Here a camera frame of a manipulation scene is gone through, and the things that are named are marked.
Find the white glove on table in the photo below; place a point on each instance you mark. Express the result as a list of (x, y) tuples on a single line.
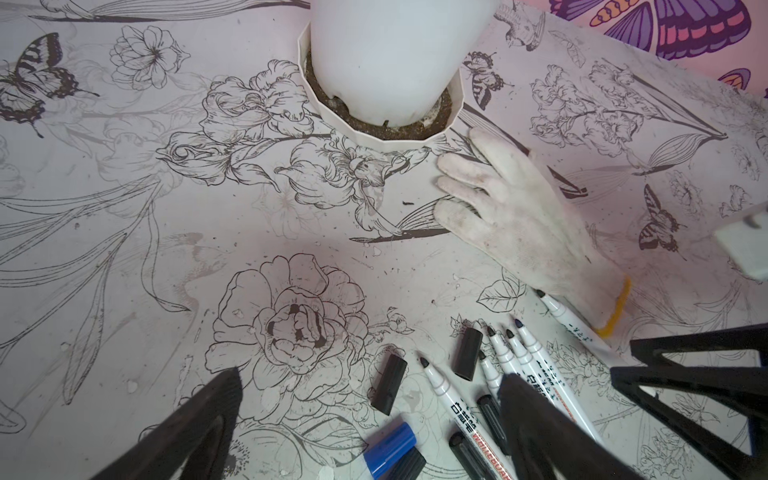
[(504, 207)]

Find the black pen cap by blue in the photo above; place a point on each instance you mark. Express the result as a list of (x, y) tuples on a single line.
[(408, 467)]

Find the white plant pot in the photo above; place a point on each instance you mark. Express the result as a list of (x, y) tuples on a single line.
[(447, 28)]

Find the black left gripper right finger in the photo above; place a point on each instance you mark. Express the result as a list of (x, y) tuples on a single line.
[(546, 444)]

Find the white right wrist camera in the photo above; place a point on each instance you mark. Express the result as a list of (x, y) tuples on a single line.
[(743, 236)]

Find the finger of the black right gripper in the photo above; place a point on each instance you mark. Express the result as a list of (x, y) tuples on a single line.
[(742, 389)]

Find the white marker red label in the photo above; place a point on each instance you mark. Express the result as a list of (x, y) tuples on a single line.
[(479, 438)]

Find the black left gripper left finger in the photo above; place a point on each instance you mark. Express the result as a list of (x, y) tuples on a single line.
[(194, 440)]

